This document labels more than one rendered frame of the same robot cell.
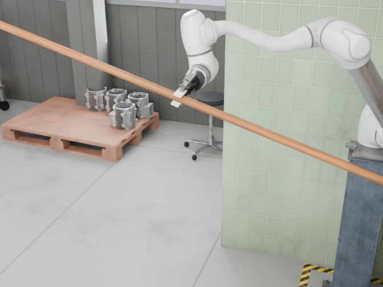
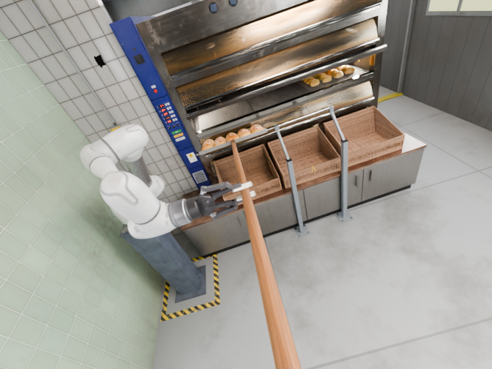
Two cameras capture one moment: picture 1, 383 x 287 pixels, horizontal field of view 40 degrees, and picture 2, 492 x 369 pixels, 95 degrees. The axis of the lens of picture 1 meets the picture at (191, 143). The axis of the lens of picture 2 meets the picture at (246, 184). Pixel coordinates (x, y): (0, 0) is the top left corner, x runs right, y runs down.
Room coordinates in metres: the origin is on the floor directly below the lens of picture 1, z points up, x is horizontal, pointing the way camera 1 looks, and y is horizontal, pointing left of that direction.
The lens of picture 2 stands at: (1.94, 0.63, 2.04)
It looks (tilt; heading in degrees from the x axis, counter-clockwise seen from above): 38 degrees down; 254
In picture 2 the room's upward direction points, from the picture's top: 20 degrees counter-clockwise
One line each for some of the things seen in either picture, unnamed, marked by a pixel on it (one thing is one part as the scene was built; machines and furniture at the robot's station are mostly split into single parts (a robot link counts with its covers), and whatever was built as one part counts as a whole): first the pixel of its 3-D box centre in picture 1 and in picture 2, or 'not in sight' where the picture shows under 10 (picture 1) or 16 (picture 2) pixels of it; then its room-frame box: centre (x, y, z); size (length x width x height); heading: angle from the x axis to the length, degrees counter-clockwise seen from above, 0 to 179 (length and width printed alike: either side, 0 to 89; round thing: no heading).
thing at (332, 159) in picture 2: not in sight; (302, 155); (0.83, -0.94, 0.72); 0.56 x 0.49 x 0.28; 162
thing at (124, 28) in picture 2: not in sight; (187, 116); (1.50, -2.40, 1.08); 1.93 x 0.16 x 2.15; 73
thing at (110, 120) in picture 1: (81, 115); not in sight; (4.85, 1.09, 0.19); 1.32 x 0.94 x 0.37; 70
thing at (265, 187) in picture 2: not in sight; (246, 174); (1.39, -1.11, 0.72); 0.56 x 0.49 x 0.28; 163
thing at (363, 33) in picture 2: not in sight; (277, 63); (0.77, -1.20, 1.54); 1.79 x 0.11 x 0.19; 163
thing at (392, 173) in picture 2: not in sight; (296, 192); (0.96, -0.95, 0.29); 2.42 x 0.56 x 0.58; 163
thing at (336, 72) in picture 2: not in sight; (321, 71); (0.09, -1.45, 1.21); 0.61 x 0.48 x 0.06; 73
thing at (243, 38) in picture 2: not in sight; (271, 28); (0.77, -1.20, 1.80); 1.79 x 0.11 x 0.19; 163
